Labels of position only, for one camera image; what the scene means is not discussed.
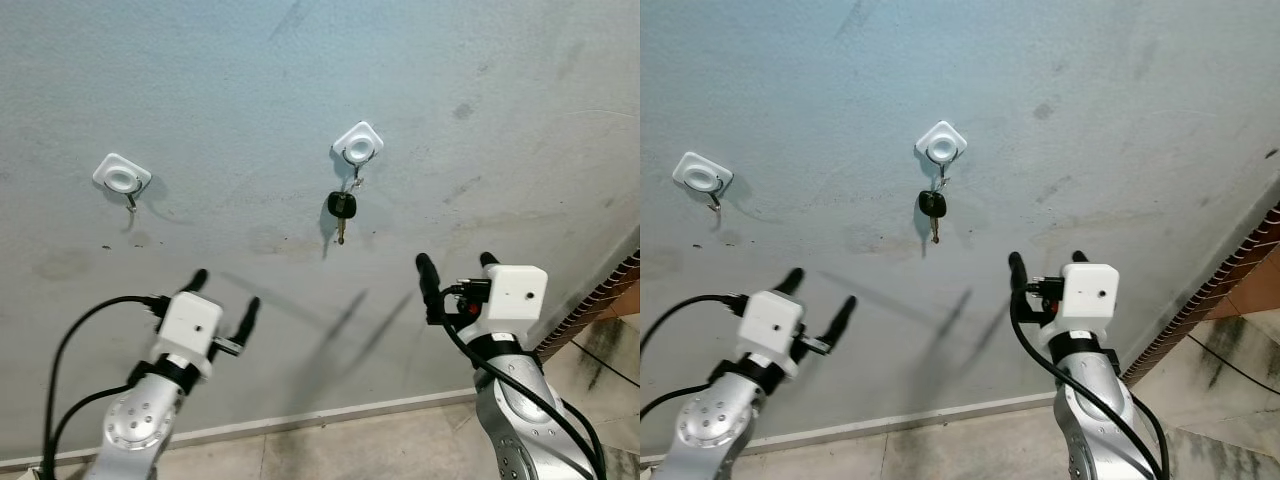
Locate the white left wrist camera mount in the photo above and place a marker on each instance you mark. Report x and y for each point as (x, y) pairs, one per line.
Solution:
(188, 325)
(770, 325)

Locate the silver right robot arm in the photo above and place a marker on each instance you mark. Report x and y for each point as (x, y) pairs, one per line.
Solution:
(1100, 430)
(520, 420)

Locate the red tiled pillar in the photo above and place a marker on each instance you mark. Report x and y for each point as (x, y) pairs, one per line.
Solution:
(1230, 270)
(605, 285)

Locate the white square wall hook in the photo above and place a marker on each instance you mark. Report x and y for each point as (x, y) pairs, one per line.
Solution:
(120, 178)
(358, 148)
(941, 147)
(700, 177)

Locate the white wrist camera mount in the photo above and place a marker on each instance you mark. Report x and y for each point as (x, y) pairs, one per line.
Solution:
(770, 325)
(188, 325)
(1085, 297)
(515, 298)

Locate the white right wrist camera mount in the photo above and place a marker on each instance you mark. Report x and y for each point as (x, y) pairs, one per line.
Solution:
(1085, 297)
(515, 298)

